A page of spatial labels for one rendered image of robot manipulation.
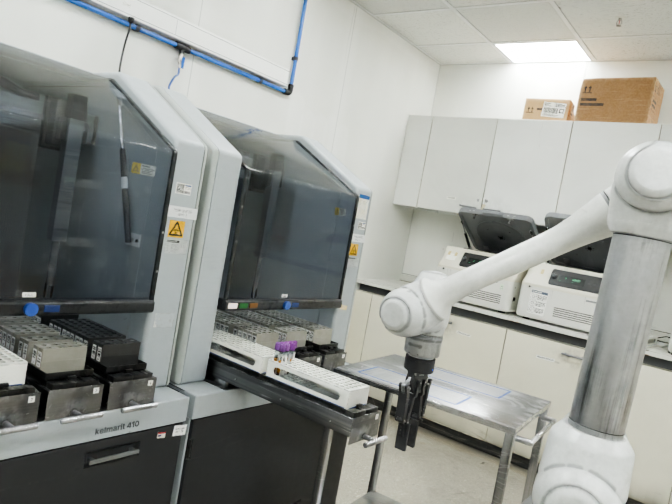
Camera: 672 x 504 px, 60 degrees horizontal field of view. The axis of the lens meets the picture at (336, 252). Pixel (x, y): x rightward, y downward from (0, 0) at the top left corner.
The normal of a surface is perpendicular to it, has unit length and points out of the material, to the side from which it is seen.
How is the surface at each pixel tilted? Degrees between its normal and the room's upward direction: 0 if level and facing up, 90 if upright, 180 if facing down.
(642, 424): 90
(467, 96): 90
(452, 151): 90
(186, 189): 90
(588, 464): 77
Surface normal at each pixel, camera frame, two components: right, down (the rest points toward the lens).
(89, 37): 0.79, 0.17
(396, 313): -0.58, 0.03
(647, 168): -0.43, -0.14
